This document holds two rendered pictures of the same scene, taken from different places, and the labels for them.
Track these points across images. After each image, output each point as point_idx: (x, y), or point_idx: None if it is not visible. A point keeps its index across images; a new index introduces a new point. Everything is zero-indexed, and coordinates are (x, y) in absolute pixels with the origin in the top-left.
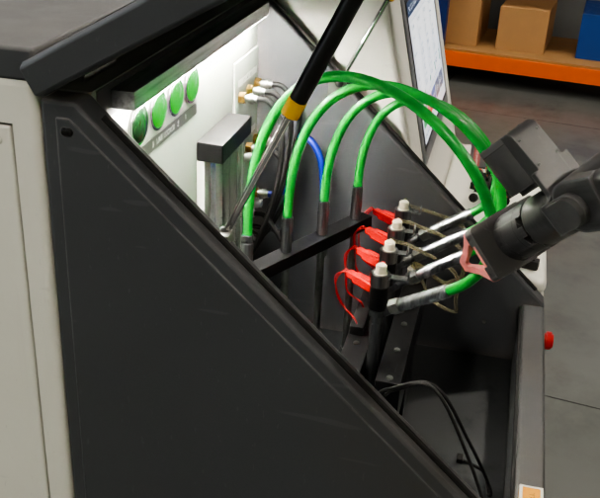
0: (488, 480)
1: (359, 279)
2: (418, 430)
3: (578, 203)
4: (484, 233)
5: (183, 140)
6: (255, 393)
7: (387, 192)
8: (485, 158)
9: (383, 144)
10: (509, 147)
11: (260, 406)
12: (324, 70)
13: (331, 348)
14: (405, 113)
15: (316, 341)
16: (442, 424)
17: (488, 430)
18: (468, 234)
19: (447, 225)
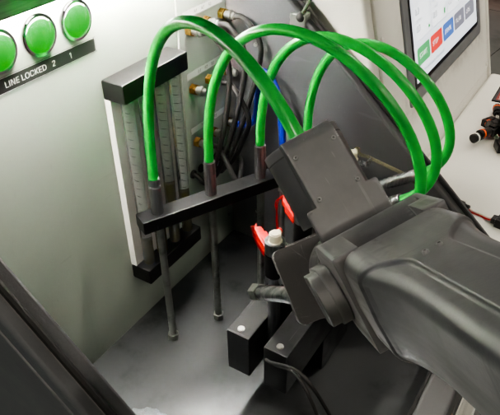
0: None
1: (259, 240)
2: (332, 386)
3: (329, 292)
4: (295, 259)
5: (70, 81)
6: (17, 397)
7: (348, 135)
8: (269, 170)
9: (343, 86)
10: (289, 163)
11: (25, 409)
12: None
13: (78, 375)
14: (379, 52)
15: (61, 364)
16: (360, 384)
17: (406, 401)
18: (273, 258)
19: (394, 183)
